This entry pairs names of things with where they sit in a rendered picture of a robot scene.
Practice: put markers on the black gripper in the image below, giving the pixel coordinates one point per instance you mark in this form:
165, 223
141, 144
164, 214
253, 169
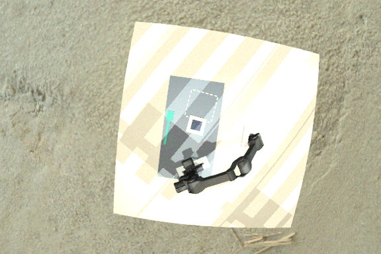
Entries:
188, 164

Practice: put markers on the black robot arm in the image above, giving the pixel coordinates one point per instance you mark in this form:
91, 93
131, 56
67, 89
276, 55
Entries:
195, 184

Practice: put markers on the turquoise flat trowel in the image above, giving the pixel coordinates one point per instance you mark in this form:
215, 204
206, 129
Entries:
169, 118

